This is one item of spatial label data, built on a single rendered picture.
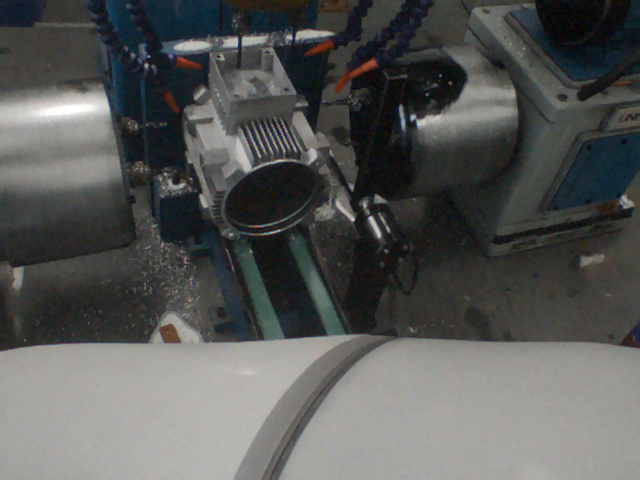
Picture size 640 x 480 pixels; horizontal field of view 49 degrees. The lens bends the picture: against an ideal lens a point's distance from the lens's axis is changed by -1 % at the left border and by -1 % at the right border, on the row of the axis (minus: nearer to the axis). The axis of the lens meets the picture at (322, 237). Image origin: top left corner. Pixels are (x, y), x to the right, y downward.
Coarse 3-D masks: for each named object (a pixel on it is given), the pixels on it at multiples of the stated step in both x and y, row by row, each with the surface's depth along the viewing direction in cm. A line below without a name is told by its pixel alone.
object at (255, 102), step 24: (264, 48) 108; (216, 72) 103; (240, 72) 108; (264, 72) 109; (216, 96) 106; (240, 96) 100; (264, 96) 100; (288, 96) 102; (240, 120) 102; (288, 120) 105
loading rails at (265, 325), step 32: (192, 256) 123; (224, 256) 111; (288, 256) 114; (320, 256) 111; (224, 288) 116; (256, 288) 106; (288, 288) 117; (320, 288) 108; (224, 320) 113; (256, 320) 101; (288, 320) 112; (320, 320) 104
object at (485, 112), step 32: (416, 64) 108; (448, 64) 109; (480, 64) 110; (352, 96) 116; (416, 96) 105; (448, 96) 107; (480, 96) 108; (512, 96) 112; (352, 128) 124; (416, 128) 105; (448, 128) 107; (480, 128) 109; (512, 128) 112; (384, 160) 115; (416, 160) 107; (448, 160) 109; (480, 160) 112; (384, 192) 116; (416, 192) 113
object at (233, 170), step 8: (200, 88) 109; (200, 96) 108; (208, 96) 109; (312, 152) 102; (232, 160) 98; (312, 160) 102; (320, 160) 102; (224, 168) 99; (232, 168) 98; (240, 168) 98; (224, 176) 98; (232, 176) 98; (240, 176) 99; (312, 216) 112; (304, 224) 112; (224, 232) 107; (232, 232) 107
